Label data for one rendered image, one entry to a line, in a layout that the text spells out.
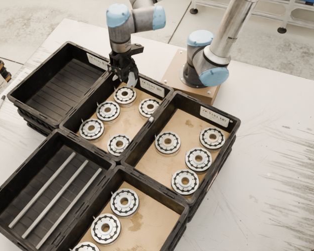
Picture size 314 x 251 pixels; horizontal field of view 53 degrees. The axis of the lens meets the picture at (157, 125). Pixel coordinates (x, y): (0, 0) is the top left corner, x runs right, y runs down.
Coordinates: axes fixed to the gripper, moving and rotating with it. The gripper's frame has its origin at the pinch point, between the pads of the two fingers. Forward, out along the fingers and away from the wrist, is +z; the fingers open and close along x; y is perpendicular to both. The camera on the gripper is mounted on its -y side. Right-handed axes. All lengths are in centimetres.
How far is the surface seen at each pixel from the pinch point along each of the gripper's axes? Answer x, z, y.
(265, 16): 14, 77, -181
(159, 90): 10.8, 6.6, -7.2
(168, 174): 32.4, 13.3, 21.7
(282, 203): 75, 24, 4
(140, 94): 1.7, 13.3, -5.8
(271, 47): 30, 90, -162
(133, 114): 5.0, 13.6, 5.1
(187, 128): 28.6, 12.6, -0.3
